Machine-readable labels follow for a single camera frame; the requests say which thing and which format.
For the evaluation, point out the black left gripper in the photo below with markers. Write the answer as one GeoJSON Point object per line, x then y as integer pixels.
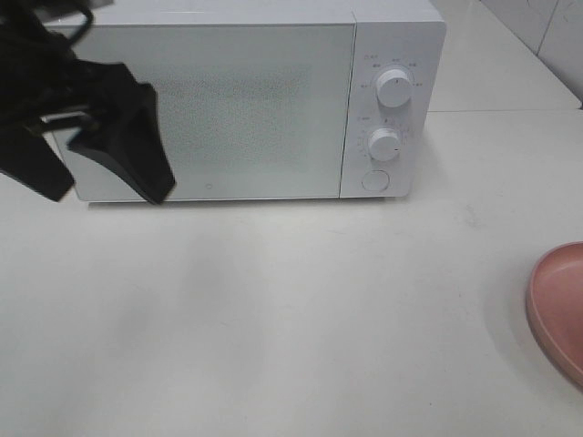
{"type": "Point", "coordinates": [45, 87]}

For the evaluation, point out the white microwave door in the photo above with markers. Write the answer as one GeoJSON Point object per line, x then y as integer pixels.
{"type": "Point", "coordinates": [245, 112]}

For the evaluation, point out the white round door button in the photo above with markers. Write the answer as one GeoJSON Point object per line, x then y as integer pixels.
{"type": "Point", "coordinates": [376, 181]}

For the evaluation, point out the white microwave knob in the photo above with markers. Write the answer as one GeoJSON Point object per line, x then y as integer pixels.
{"type": "Point", "coordinates": [384, 144]}
{"type": "Point", "coordinates": [393, 86]}

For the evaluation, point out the pink round plate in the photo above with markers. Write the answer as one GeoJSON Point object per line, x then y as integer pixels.
{"type": "Point", "coordinates": [554, 308]}

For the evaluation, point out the white microwave oven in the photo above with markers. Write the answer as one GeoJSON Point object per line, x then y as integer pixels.
{"type": "Point", "coordinates": [403, 33]}

